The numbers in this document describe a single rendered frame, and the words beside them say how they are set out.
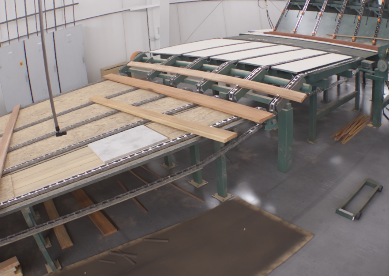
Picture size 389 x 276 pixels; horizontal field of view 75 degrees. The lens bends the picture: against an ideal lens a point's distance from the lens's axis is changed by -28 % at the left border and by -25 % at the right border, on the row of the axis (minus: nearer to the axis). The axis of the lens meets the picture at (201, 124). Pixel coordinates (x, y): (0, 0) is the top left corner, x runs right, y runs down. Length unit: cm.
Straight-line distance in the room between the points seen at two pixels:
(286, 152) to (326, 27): 514
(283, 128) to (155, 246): 184
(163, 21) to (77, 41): 244
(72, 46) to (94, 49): 103
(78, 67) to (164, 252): 589
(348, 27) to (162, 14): 490
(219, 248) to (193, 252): 22
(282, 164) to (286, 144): 26
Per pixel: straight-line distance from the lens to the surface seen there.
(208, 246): 276
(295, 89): 357
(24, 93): 766
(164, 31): 869
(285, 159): 366
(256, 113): 300
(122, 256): 280
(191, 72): 458
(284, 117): 347
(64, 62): 776
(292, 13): 918
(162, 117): 312
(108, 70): 798
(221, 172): 322
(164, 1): 856
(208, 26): 1045
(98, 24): 867
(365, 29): 776
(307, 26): 852
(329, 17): 843
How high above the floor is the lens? 189
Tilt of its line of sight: 21 degrees down
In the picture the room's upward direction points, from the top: 6 degrees counter-clockwise
